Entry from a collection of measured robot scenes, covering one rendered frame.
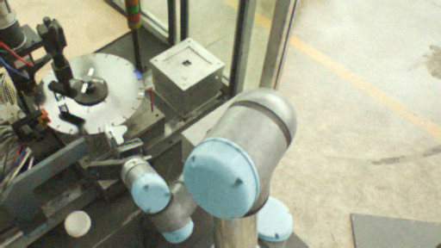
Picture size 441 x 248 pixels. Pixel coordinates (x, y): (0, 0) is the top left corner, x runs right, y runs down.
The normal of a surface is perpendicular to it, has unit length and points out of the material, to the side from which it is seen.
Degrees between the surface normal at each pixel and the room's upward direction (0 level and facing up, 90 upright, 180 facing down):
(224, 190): 83
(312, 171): 0
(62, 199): 0
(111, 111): 0
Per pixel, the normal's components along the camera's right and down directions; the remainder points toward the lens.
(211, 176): -0.60, 0.55
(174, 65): -0.04, -0.65
